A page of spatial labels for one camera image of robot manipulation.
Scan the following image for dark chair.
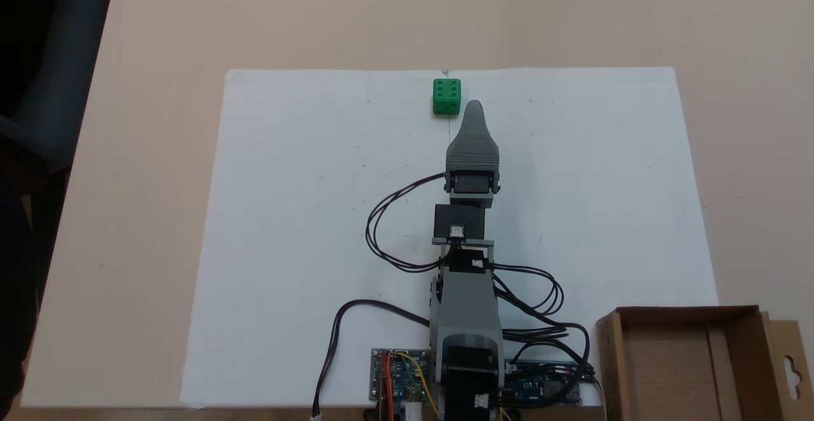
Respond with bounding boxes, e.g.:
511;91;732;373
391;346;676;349
0;0;119;409

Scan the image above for white paper sheet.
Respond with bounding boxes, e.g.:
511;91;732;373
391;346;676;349
180;67;719;409

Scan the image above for brown cardboard box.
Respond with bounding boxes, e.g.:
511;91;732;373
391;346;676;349
596;305;814;421

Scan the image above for white thin cable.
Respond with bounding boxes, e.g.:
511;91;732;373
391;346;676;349
581;374;609;421

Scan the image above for black looped wrist cable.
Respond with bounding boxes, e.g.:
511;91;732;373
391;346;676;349
365;172;456;274

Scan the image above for red wire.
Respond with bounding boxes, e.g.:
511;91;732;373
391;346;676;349
380;352;393;421

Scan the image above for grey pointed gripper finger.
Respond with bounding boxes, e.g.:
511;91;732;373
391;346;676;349
446;100;501;172

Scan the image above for yellow wire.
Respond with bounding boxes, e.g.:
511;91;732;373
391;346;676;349
396;352;439;419

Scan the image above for black power cable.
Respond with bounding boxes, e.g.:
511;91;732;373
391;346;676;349
310;300;433;419

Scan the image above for black looped elbow cable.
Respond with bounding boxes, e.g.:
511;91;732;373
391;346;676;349
491;261;565;318

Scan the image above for blue circuit board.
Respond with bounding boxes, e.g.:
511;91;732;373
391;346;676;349
504;360;583;406

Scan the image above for green dice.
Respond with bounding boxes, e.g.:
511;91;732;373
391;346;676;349
432;78;462;116

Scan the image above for black shoulder cable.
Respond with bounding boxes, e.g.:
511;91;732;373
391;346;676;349
501;322;599;385

